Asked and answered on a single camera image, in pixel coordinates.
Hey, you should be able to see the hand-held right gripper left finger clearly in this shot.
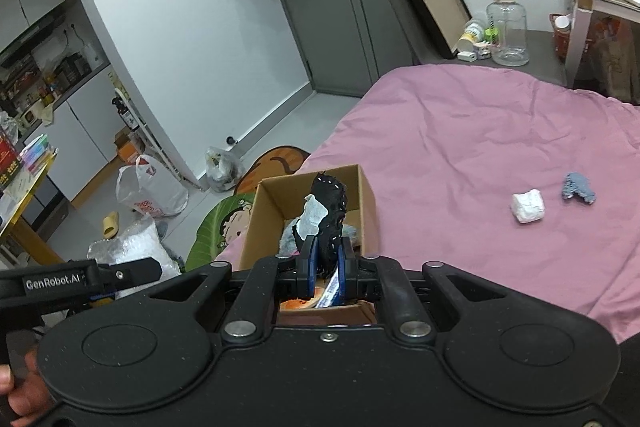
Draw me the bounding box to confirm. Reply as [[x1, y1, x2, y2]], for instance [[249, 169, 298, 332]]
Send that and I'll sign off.
[[150, 236, 321, 344]]

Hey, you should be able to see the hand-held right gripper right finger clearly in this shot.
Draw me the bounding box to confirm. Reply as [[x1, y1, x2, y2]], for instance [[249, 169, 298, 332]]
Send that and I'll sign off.
[[339, 237, 507, 346]]

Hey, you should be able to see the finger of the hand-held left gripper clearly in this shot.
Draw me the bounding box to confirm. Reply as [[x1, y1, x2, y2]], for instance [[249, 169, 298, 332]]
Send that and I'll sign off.
[[97, 257, 163, 294]]

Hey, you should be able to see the black sock with white tag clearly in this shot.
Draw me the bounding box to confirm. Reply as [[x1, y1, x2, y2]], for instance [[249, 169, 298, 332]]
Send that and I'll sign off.
[[291, 171, 349, 308]]

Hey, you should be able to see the person's left hand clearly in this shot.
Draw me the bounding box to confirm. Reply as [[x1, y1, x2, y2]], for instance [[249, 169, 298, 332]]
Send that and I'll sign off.
[[0, 349, 57, 426]]

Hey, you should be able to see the bubble wrap bag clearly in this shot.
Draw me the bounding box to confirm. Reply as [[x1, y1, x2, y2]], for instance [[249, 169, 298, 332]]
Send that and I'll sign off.
[[87, 219, 183, 278]]

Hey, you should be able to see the blue-grey plush toy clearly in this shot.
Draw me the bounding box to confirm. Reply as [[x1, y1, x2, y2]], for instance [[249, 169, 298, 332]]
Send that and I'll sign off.
[[278, 218, 364, 259]]

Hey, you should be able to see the white plastic bag red print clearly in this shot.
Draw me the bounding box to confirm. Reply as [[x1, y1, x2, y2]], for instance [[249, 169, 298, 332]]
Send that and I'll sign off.
[[116, 154, 189, 219]]

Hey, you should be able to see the green leaf cartoon rug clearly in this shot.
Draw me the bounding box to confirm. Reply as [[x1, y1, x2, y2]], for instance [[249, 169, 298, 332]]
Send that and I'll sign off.
[[185, 193, 256, 273]]

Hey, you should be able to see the orange cat rug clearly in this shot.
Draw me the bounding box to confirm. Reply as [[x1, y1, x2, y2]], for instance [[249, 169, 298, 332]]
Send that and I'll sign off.
[[239, 146, 311, 195]]

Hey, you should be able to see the stack of books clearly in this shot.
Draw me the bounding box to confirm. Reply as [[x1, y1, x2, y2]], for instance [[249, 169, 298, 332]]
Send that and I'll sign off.
[[0, 132, 58, 208]]

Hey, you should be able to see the orange cardboard box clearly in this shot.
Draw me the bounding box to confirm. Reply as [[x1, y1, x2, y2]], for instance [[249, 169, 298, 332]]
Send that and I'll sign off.
[[114, 132, 143, 164]]

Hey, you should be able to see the grey translucent trash bag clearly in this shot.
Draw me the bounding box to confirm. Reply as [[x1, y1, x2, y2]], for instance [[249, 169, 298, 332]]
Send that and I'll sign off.
[[206, 147, 246, 192]]

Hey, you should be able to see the white cabinet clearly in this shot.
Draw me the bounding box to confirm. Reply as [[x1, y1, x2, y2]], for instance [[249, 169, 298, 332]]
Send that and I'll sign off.
[[0, 0, 151, 208]]

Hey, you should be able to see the dark bottle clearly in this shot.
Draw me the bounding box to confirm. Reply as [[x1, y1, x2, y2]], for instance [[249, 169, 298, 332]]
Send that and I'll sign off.
[[112, 97, 138, 132]]

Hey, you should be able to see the pink bed sheet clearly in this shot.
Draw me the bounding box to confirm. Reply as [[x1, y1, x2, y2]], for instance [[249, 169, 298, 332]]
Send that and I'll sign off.
[[217, 64, 640, 348]]

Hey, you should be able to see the blue-grey sock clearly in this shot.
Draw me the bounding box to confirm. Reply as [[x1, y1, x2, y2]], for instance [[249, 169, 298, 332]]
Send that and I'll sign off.
[[561, 172, 597, 204]]

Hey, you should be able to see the grey door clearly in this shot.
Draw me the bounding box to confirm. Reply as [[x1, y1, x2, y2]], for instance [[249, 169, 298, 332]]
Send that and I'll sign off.
[[260, 0, 426, 98]]

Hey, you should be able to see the white can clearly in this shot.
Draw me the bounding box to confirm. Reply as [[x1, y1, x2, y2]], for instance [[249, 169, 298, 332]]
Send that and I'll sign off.
[[457, 21, 487, 55]]

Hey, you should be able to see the large clear water jug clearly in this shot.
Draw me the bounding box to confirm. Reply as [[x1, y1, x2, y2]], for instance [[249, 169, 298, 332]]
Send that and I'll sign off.
[[486, 0, 530, 66]]

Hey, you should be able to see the red container white lid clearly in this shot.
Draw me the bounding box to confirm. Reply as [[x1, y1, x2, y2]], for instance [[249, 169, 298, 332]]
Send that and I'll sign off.
[[549, 13, 573, 62]]

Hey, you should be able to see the white desk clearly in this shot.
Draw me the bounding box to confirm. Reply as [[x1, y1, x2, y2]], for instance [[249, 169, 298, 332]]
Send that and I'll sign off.
[[562, 0, 640, 82]]

